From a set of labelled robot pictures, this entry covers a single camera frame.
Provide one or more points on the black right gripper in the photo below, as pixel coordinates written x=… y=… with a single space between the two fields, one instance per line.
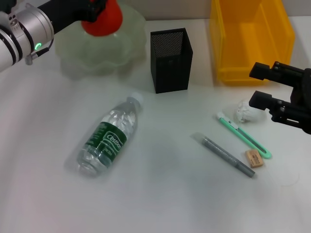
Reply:
x=303 y=104

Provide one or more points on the tan rectangular eraser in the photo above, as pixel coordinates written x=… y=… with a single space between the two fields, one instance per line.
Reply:
x=253 y=159

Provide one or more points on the clear green-label water bottle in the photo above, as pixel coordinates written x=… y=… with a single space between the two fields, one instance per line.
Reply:
x=109 y=140

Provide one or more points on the yellow plastic storage bin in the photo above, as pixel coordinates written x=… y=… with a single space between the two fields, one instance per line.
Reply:
x=252 y=31

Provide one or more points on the grey marker pen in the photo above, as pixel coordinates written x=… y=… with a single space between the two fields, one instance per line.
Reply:
x=223 y=153

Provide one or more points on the clear glass fruit plate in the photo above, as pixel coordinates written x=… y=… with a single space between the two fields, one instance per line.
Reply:
x=102 y=53

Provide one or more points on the green utility knife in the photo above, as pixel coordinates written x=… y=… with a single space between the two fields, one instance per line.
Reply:
x=252 y=142

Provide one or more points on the black mesh pen holder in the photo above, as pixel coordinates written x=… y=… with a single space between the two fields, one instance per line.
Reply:
x=170 y=72

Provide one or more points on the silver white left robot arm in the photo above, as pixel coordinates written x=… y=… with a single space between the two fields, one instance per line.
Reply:
x=31 y=31

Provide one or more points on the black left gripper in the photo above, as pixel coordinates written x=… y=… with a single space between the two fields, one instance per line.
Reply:
x=68 y=14

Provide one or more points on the white paper ball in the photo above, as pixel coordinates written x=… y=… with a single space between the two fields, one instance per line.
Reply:
x=245 y=114

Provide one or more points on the red-orange toy orange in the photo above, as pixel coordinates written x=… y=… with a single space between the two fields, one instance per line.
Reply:
x=107 y=24

